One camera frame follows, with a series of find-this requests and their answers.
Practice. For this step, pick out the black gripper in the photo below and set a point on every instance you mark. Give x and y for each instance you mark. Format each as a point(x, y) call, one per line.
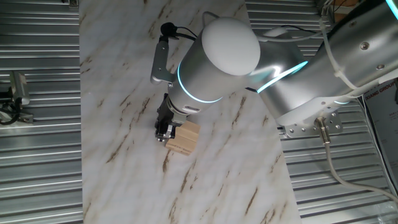
point(164, 112)

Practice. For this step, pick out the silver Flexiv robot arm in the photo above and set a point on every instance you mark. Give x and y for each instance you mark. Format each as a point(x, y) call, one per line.
point(230, 46)

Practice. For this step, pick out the marble pattern table mat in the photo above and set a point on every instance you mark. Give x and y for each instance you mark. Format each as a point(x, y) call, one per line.
point(124, 171)

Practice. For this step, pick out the printed white poster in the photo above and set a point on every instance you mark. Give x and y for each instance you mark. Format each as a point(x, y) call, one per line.
point(382, 118)

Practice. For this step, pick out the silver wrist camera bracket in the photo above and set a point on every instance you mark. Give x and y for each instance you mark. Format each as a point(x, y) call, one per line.
point(160, 62)

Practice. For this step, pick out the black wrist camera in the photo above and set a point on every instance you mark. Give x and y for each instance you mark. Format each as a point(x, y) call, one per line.
point(168, 28)

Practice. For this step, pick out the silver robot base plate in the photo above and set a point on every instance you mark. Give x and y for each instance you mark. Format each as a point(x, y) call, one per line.
point(304, 130)

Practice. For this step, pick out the metal camera mount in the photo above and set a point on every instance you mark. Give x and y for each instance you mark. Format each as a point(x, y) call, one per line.
point(25, 118)

